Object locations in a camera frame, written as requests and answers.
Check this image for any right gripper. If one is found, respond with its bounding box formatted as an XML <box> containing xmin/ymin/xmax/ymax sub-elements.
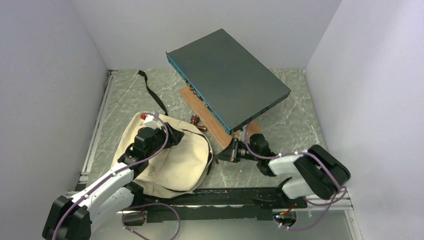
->
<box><xmin>214</xmin><ymin>138</ymin><xmax>260</xmax><ymax>164</ymax></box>

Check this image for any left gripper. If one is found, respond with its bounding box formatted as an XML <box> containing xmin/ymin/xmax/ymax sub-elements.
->
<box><xmin>145</xmin><ymin>121</ymin><xmax>184</xmax><ymax>158</ymax></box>

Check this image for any cream canvas backpack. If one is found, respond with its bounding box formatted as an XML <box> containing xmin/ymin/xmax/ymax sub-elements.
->
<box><xmin>110</xmin><ymin>69</ymin><xmax>215</xmax><ymax>200</ymax></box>

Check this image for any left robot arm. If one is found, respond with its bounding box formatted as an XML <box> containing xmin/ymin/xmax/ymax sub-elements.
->
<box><xmin>42</xmin><ymin>122</ymin><xmax>185</xmax><ymax>240</ymax></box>

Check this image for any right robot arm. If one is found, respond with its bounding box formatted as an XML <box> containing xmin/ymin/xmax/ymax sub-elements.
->
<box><xmin>215</xmin><ymin>133</ymin><xmax>351</xmax><ymax>208</ymax></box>

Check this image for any wooden board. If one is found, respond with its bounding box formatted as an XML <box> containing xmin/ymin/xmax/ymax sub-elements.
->
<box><xmin>179</xmin><ymin>86</ymin><xmax>262</xmax><ymax>150</ymax></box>

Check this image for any brown pipe tee fitting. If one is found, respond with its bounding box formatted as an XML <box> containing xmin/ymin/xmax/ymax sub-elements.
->
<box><xmin>190</xmin><ymin>114</ymin><xmax>208</xmax><ymax>132</ymax></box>

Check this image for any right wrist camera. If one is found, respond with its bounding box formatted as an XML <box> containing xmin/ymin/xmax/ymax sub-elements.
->
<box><xmin>238</xmin><ymin>126</ymin><xmax>253</xmax><ymax>142</ymax></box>

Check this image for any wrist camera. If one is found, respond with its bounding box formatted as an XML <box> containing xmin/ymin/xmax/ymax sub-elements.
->
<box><xmin>139</xmin><ymin>113</ymin><xmax>163</xmax><ymax>129</ymax></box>
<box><xmin>238</xmin><ymin>126</ymin><xmax>253</xmax><ymax>142</ymax></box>

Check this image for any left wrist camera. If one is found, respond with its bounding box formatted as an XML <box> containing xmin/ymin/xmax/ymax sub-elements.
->
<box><xmin>139</xmin><ymin>113</ymin><xmax>163</xmax><ymax>129</ymax></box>

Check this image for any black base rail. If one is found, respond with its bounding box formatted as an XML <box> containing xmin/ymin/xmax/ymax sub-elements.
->
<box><xmin>132</xmin><ymin>187</ymin><xmax>308</xmax><ymax>223</ymax></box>

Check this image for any dark grey network switch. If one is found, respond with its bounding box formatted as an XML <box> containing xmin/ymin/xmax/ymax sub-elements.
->
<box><xmin>166</xmin><ymin>28</ymin><xmax>291</xmax><ymax>135</ymax></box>

